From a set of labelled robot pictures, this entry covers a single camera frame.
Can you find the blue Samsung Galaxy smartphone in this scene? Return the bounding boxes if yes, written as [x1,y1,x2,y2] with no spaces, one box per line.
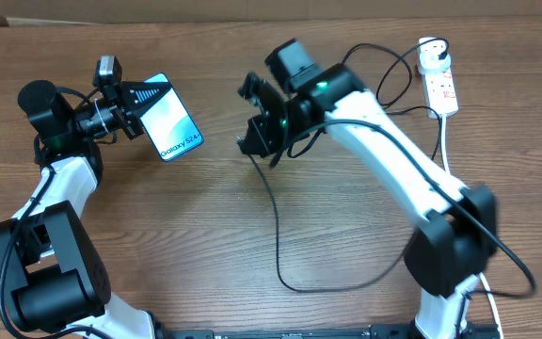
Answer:
[140,87,204,162]

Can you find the black USB charging cable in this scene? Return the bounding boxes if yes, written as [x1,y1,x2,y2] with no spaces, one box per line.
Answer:
[235,38,452,294]

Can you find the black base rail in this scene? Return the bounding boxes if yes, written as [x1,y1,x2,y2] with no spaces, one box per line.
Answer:
[157,319,502,339]

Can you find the white charger plug adapter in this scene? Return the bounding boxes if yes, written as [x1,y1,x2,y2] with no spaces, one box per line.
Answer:
[417,37,452,75]

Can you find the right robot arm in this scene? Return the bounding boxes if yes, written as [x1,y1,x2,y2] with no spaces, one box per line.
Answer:
[238,40,502,338]

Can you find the white power strip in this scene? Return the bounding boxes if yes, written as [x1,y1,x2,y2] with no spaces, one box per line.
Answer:
[421,67,458,119]

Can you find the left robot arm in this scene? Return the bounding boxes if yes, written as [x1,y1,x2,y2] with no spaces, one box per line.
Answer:
[0,73,175,338]

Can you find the white power strip cord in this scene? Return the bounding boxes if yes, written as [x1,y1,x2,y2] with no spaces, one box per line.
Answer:
[439,115,505,339]

